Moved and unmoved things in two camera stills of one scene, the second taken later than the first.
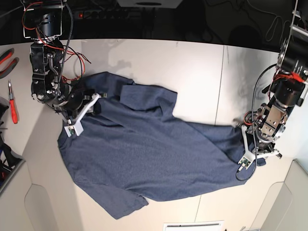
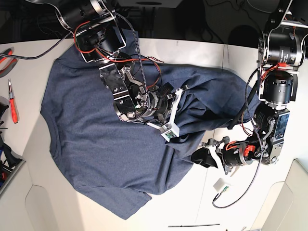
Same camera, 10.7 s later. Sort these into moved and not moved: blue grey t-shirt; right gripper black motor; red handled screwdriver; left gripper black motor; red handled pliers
Moved: blue grey t-shirt; right gripper black motor; left gripper black motor
Not moved: red handled screwdriver; red handled pliers
